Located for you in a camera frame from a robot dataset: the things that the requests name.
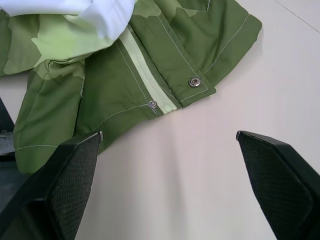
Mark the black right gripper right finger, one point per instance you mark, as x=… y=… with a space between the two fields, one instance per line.
x=280 y=180

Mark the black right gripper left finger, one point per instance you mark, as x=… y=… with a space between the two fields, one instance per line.
x=60 y=187

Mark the green camouflage zip jacket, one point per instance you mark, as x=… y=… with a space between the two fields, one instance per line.
x=105 y=75

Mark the white fabric jacket lining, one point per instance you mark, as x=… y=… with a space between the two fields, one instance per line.
x=82 y=15

